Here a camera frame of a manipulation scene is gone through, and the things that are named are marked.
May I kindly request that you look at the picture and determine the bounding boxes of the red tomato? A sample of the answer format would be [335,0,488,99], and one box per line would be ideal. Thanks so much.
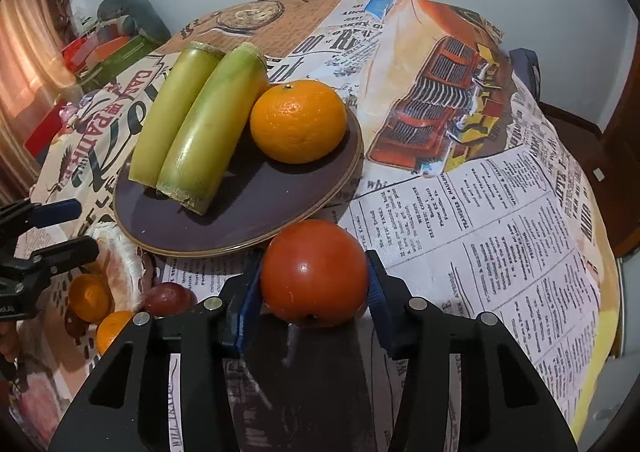
[260,219,369,326]

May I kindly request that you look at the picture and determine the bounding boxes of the red and green boxes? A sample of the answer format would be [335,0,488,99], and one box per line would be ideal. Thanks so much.
[61,25,160,92]

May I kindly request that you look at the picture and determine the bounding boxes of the small orange upper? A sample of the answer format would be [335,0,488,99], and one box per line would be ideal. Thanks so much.
[67,274,112,324]

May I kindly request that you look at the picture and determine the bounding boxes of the large orange mandarin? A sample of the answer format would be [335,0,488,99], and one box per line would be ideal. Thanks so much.
[250,80,348,165]

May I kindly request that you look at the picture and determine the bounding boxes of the newspaper print tablecloth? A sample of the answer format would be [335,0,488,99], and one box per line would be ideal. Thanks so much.
[16,0,620,435]

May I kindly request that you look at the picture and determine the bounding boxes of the left green sugarcane piece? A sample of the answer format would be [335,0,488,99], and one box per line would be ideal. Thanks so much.
[129,42,226,187]

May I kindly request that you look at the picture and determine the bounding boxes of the grey stuffed cushion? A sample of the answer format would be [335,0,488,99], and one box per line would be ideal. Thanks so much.
[98,0,171,44]

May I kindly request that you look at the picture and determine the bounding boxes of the small orange lower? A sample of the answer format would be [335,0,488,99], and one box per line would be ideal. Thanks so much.
[96,310,134,356]

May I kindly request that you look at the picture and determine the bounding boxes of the dark red grape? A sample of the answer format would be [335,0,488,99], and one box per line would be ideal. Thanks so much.
[142,283,196,316]

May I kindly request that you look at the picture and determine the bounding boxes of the peeled pomelo piece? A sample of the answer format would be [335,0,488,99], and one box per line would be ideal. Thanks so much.
[87,222,152,311]

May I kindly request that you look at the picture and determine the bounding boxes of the dark purple round plate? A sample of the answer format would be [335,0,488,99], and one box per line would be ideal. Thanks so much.
[114,112,363,258]

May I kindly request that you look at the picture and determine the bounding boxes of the green sugarcane piece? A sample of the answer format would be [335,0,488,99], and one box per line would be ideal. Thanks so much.
[156,42,269,215]
[129,42,226,187]

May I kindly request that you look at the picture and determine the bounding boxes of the small orange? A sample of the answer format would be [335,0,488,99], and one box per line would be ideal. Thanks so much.
[96,310,134,356]
[67,274,112,324]

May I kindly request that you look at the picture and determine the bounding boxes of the pink striped curtain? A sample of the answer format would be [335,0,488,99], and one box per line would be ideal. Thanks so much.
[1,0,80,205]

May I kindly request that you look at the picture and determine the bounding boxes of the dark blue chair back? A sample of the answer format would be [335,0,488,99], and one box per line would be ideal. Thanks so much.
[509,48,541,102]

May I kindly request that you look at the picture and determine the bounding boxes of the right green sugarcane piece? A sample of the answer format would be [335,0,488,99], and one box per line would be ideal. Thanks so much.
[156,42,269,215]

